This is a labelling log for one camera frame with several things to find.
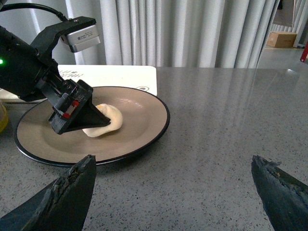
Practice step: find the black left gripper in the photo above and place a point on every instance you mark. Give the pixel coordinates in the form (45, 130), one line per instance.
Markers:
(72, 104)

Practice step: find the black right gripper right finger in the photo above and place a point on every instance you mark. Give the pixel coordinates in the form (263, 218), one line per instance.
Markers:
(284, 198)

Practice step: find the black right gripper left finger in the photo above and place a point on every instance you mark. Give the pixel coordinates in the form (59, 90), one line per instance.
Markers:
(61, 206)

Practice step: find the white steamed bun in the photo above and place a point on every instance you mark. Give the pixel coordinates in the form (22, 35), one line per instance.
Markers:
(116, 121)

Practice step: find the beige plate with black rim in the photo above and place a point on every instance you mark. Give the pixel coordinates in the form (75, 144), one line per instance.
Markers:
(145, 120)

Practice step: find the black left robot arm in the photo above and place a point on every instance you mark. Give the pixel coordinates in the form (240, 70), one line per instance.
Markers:
(30, 72)

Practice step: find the cream rectangular serving tray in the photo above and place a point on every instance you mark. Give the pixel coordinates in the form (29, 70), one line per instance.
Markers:
(132, 76)

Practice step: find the yellow rimmed bamboo steamer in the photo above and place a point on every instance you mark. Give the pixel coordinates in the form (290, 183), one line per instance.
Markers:
(4, 119)

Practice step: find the grey pleated curtain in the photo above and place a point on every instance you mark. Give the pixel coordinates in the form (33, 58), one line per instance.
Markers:
(177, 33)

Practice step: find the brown cardboard box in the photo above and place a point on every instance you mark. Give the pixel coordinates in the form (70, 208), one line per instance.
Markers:
(281, 39)

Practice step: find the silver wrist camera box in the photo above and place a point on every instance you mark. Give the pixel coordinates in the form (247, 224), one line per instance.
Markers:
(82, 39)

